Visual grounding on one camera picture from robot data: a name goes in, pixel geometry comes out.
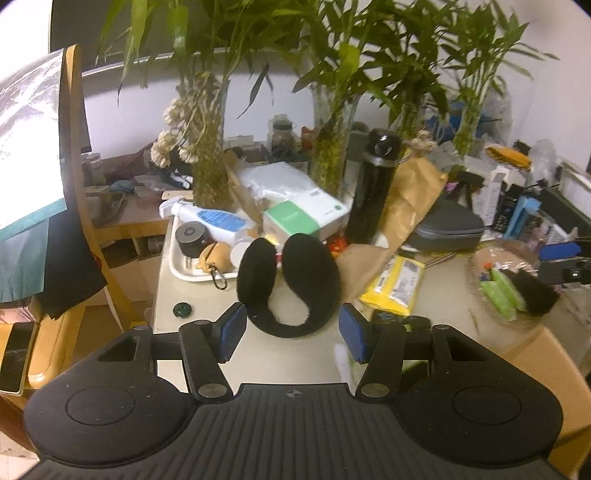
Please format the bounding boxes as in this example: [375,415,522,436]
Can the wooden side table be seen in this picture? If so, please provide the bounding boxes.
[83,143,195,278]

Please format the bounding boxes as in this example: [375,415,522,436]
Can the small glass jar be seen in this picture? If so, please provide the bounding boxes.
[82,152,105,185]

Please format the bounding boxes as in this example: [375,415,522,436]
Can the large white carton box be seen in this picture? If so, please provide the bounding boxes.
[239,161,350,234]

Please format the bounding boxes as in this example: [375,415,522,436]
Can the black thermos bottle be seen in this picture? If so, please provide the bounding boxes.
[345,128,400,245]

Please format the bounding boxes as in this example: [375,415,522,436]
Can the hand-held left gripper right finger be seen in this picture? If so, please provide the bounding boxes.
[338,302,491,399]

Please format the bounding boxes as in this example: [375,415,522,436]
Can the white capped bottle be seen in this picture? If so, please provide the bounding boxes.
[230,231,259,268]

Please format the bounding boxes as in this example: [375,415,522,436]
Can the smartphone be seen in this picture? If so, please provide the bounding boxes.
[0,322,37,395]

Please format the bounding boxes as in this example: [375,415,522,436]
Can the tall black box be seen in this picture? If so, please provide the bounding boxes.
[496,184,525,233]

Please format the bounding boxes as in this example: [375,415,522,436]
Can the brown paper bag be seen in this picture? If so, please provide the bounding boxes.
[383,157,448,250]

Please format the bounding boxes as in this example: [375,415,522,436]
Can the wooden chair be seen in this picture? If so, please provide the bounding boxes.
[0,44,153,407]

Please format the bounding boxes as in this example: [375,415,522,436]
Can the tall white box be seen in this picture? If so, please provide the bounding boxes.
[480,167,511,227]

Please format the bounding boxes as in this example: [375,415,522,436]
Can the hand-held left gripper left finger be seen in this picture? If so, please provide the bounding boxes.
[97,302,249,401]

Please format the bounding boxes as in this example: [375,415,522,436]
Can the red packet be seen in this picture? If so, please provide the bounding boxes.
[323,235,349,257]

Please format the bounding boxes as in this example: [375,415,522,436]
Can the grey zipper case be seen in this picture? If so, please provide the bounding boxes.
[409,196,485,254]

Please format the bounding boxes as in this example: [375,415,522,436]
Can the black hanging cloth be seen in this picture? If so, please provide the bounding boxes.
[34,78,109,320]

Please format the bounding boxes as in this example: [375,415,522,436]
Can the white bottle with blue label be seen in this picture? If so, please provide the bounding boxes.
[159,196,254,243]

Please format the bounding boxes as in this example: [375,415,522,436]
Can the green and white box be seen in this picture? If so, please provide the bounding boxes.
[262,200,324,243]

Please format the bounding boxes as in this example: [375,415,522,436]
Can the white basket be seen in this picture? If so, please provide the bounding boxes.
[556,159,591,199]

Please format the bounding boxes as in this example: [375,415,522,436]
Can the dark glass jar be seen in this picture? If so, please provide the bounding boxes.
[269,115,298,162]

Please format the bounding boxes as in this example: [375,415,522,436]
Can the black flat box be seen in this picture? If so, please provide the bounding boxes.
[538,187,591,241]

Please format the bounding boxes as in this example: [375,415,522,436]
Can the black tissue pack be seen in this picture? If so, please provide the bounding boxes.
[372,310,413,325]

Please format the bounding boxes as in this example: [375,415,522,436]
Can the black fluffy earmuffs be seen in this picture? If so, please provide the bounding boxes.
[236,233,342,340]

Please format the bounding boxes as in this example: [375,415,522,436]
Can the clear plastic bag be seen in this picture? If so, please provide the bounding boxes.
[526,138,559,181]

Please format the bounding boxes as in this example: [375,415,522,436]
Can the bamboo plant in glass vase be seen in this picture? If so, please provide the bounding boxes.
[369,28,451,151]
[438,0,559,158]
[295,0,444,195]

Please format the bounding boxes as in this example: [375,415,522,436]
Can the brown plush keychain toy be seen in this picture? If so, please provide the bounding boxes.
[196,242,232,291]

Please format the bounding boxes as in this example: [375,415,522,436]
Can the yellow plastic package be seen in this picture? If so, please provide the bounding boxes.
[359,256,424,317]

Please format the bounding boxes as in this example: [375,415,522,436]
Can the yellow cloth item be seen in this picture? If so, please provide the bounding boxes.
[485,144,534,169]

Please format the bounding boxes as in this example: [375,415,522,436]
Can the green packet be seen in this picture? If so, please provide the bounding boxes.
[480,279,517,321]
[490,268,527,312]

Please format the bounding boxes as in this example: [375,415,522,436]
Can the dark teal cloth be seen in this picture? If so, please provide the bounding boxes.
[0,219,51,303]

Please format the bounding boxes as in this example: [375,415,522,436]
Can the small black tripod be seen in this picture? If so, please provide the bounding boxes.
[450,172,485,208]

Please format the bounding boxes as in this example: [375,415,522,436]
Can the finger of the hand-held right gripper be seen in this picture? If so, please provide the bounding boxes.
[539,243,582,262]
[537,259,591,287]

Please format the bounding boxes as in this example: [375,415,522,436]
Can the white plastic tray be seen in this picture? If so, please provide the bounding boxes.
[168,217,259,282]

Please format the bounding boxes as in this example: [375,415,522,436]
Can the cardboard box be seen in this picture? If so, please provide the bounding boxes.
[501,318,591,464]

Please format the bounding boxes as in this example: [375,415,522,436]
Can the blue box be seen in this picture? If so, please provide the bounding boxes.
[510,196,543,234]

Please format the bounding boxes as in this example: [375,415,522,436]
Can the black fluffy cloth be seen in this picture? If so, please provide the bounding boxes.
[510,270,559,317]

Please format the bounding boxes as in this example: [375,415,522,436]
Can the black round speaker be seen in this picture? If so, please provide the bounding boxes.
[175,222,212,259]

